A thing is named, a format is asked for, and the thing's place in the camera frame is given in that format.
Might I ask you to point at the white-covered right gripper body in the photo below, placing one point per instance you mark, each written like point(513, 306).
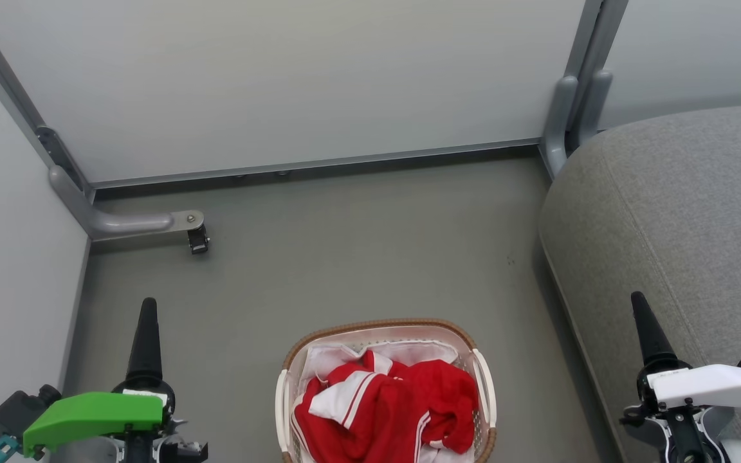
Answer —
point(711, 386)

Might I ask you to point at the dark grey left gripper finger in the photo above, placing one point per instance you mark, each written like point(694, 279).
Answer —
point(145, 347)

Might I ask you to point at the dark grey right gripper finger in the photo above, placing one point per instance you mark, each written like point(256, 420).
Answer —
point(653, 341)

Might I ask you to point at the green-covered left gripper body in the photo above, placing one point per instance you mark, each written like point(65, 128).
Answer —
point(87, 415)

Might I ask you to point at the red white-trimmed jersey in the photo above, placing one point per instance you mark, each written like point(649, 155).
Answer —
point(338, 427)

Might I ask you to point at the red shorts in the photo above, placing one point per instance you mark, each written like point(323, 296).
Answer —
point(448, 392)

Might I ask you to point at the grey fabric sofa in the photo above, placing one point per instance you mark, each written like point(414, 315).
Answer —
point(698, 212)

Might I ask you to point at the black caster wheel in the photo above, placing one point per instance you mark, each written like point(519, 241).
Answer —
point(198, 240)

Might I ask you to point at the grey partition foot bar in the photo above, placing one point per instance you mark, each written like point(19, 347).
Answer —
point(119, 224)

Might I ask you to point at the white woven laundry basket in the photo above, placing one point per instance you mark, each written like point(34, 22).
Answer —
point(482, 379)

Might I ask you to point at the white cloth basket liner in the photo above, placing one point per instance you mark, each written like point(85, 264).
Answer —
point(422, 352)

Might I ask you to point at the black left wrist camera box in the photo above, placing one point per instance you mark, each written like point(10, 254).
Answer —
point(17, 411)

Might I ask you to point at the grey double partition post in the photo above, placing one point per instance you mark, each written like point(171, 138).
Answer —
point(576, 96)

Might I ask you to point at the slanted grey partition post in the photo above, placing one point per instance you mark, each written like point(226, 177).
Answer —
point(17, 103)

